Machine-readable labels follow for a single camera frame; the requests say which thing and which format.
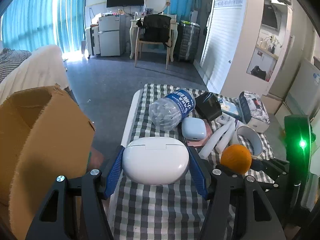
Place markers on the white drawer cabinet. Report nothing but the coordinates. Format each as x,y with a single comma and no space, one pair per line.
92,39

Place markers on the black suitcase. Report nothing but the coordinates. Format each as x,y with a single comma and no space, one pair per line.
187,41

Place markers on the bed with beige cover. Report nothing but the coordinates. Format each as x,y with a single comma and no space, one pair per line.
45,67

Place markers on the tape roll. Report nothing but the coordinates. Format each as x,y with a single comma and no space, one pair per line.
250,135

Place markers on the black glossy box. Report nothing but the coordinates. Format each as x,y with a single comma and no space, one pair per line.
208,106

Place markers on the clear jar blue label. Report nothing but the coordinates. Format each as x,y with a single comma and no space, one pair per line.
167,112

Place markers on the round white mirror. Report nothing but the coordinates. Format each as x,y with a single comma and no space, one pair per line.
157,6

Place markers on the checkered tablecloth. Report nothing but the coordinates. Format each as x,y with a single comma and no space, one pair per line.
139,211

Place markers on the blue curtain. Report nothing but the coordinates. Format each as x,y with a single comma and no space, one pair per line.
31,24

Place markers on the cardboard box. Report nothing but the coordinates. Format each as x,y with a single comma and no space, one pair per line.
44,134

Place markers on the white dressing table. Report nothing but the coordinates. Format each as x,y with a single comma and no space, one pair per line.
174,35

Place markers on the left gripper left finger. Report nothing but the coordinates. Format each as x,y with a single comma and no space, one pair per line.
111,173

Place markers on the white oval earbud case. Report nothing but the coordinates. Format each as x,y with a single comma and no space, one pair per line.
155,160

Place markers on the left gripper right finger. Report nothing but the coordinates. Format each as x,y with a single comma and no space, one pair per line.
200,174

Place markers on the white lotion tube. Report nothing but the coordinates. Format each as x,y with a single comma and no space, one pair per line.
224,118

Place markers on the white foam tube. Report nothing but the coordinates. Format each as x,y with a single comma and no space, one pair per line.
212,141

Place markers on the blue floral tissue pack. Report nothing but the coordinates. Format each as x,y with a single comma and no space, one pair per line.
229,108

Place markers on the orange fruit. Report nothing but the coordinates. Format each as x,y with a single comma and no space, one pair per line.
237,158

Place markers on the white mini fridge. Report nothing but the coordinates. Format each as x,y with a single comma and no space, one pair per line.
112,35

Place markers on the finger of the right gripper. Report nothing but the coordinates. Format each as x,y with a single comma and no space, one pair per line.
258,165

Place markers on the black backpack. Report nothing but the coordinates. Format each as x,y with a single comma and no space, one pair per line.
156,28

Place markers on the light blue earbud case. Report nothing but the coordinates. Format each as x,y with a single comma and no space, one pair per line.
193,128

